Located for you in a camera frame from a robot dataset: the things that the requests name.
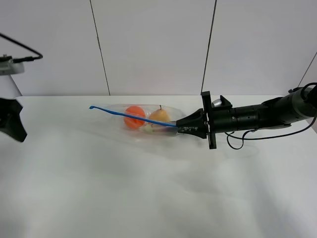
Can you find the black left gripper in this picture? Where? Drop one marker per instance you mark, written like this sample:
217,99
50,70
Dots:
10,122

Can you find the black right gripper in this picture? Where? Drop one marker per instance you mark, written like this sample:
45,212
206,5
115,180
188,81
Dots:
218,120

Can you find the clear zip bag blue seal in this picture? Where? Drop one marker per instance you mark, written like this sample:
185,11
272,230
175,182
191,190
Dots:
111,117

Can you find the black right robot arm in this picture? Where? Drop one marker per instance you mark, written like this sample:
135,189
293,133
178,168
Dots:
300,104

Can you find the yellow pear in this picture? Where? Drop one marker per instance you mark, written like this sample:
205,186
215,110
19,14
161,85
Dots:
160,115

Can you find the purple eggplant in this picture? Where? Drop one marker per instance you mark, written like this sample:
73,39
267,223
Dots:
155,129

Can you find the orange fruit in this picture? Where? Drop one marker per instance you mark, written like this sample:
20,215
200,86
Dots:
135,111

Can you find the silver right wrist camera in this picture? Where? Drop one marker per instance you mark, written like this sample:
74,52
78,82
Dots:
222,102

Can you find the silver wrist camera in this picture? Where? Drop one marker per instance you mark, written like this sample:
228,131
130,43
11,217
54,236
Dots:
9,67
222,102

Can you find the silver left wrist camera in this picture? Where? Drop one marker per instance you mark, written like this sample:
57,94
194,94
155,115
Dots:
9,67

